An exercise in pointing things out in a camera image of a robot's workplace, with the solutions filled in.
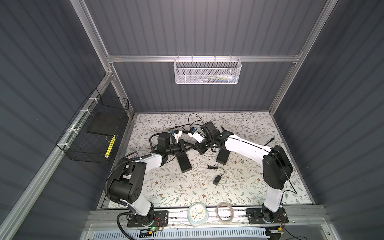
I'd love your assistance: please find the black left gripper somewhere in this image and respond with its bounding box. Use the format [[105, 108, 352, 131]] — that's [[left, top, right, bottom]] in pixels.
[[165, 140, 193, 157]]

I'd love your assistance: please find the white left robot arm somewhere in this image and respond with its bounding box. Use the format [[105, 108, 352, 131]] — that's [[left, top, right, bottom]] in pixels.
[[104, 132, 193, 226]]

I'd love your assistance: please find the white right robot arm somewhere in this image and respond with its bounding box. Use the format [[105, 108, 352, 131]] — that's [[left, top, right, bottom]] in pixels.
[[188, 122, 293, 223]]

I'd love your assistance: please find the black foam pad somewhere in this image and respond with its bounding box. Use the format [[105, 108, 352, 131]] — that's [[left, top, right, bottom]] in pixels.
[[87, 113, 120, 137]]

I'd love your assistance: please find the white analog clock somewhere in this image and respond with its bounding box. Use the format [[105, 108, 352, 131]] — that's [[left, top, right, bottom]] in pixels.
[[187, 202, 209, 227]]

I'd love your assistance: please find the clear tape ring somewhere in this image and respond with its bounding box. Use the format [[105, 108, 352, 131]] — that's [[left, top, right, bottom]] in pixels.
[[215, 202, 235, 223]]

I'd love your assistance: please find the white wire mesh basket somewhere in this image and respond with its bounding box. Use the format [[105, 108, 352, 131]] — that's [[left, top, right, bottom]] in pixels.
[[173, 57, 242, 85]]

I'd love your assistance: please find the black wire wall basket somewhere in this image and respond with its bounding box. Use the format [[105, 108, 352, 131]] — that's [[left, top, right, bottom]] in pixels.
[[57, 90, 130, 164]]

